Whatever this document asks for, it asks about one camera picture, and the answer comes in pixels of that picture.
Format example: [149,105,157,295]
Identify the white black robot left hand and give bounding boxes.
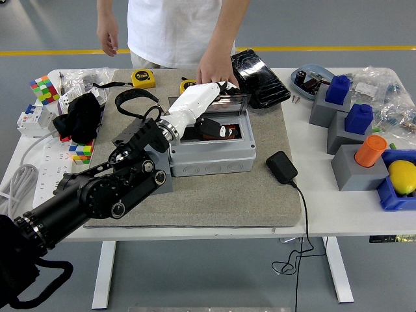
[167,81,241,140]

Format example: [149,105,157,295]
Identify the person's left hand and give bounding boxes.
[196,53,241,90]

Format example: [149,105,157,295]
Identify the person's right hand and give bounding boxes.
[96,18,120,58]

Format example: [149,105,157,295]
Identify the grey electrical box with lid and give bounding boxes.
[168,92,257,178]

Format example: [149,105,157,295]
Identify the yellow tape measure chrome face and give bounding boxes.
[179,79,198,96]

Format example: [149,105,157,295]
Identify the clear plastic bag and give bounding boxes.
[63,66,118,98]

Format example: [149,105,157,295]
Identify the black glossy case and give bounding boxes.
[229,48,292,111]

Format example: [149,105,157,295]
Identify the person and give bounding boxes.
[126,0,251,70]

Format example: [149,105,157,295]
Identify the small white breaker modules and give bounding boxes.
[59,86,109,113]

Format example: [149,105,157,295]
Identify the large colourful puzzle cube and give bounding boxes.
[28,75,62,106]

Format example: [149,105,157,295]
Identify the grey block with round hole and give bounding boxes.
[144,144,174,196]

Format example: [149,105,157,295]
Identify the black cloth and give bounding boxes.
[52,93,104,144]

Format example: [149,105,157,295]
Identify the blue-grey oval tray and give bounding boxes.
[290,63,335,101]

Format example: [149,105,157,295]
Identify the brown component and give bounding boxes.
[304,77,321,94]

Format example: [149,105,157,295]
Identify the grey-brown mat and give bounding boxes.
[83,68,302,228]

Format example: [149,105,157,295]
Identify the black power adapter plug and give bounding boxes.
[265,150,298,187]

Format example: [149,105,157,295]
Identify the grey block holder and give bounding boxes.
[308,84,354,128]
[330,144,391,192]
[326,112,373,155]

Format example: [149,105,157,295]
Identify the white circuit breaker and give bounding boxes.
[16,103,59,139]

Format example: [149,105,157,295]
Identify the small colourful puzzle cube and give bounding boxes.
[68,142,95,165]

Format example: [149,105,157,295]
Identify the blue bottle-shaped block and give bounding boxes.
[343,103,374,135]
[325,74,352,105]

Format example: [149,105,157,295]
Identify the white power strip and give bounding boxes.
[31,135,95,209]

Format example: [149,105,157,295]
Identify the clear bag of components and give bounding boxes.
[373,97,416,134]
[349,66,406,105]

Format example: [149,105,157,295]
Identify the white table leg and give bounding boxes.
[91,240,117,309]
[321,236,354,304]

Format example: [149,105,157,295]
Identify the yellow lemon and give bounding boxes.
[388,159,416,196]

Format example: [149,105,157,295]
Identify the blue plastic bin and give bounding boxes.
[376,149,416,212]

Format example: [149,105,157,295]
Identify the black table control panel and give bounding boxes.
[369,234,416,244]

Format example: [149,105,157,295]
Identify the yellow tape measure with strap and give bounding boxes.
[92,69,157,90]

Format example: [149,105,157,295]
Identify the black cord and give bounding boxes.
[271,179,328,312]

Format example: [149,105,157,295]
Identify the white thick cable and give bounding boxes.
[0,129,59,218]

